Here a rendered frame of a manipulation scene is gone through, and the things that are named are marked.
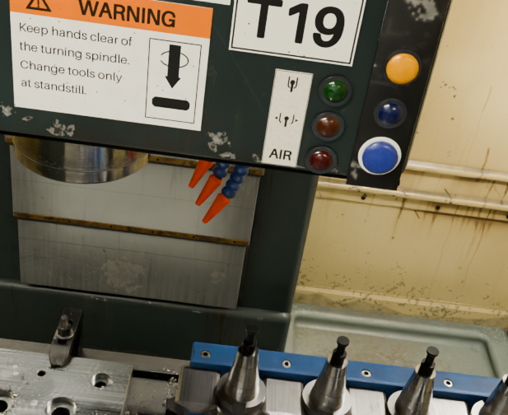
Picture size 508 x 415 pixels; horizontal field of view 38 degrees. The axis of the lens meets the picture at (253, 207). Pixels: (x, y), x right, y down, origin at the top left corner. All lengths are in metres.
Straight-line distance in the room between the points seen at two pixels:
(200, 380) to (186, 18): 0.53
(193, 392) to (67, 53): 0.50
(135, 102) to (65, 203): 0.86
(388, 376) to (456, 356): 1.09
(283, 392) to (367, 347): 1.07
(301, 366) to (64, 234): 0.67
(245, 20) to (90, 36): 0.12
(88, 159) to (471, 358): 1.51
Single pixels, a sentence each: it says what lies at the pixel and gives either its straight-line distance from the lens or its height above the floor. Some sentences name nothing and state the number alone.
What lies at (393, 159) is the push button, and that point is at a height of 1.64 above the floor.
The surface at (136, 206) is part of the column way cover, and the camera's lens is 1.44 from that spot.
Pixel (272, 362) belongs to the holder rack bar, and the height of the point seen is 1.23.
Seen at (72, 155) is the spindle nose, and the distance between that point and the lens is 0.81.
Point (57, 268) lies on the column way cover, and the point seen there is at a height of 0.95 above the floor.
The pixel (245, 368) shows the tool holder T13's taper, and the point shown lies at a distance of 0.93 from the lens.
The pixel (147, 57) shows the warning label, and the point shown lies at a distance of 0.61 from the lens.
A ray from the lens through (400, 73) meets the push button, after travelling 0.60.
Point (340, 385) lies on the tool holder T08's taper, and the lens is 0.95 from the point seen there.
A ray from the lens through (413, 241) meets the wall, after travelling 1.98.
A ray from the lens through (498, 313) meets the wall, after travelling 2.17.
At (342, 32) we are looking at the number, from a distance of 0.59.
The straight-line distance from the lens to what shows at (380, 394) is 1.02.
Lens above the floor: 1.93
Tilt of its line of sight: 33 degrees down
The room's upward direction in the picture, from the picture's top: 9 degrees clockwise
